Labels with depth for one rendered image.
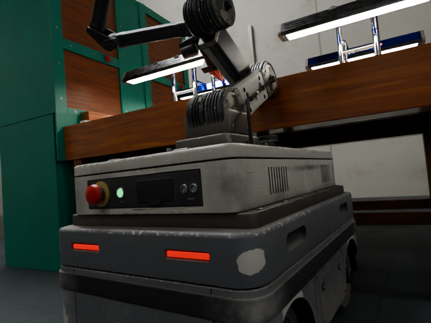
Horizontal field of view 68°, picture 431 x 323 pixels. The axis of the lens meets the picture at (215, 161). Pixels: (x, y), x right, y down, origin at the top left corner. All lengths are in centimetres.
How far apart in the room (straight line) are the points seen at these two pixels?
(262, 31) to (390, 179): 206
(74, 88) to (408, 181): 276
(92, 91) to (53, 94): 27
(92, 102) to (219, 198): 166
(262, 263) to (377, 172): 286
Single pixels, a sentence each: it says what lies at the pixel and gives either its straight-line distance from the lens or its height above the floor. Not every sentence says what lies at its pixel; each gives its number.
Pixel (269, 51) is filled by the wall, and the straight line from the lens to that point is 377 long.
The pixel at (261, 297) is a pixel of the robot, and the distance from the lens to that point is 49.
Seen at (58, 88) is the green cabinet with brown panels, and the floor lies 97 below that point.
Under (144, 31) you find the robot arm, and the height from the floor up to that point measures 103.
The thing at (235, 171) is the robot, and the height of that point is 43.
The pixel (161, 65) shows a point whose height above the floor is 107.
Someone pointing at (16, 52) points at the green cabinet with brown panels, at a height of 125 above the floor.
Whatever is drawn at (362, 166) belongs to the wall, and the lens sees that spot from 331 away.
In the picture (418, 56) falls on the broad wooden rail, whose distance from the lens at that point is 116.
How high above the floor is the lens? 42
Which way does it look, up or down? 3 degrees up
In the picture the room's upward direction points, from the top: 5 degrees counter-clockwise
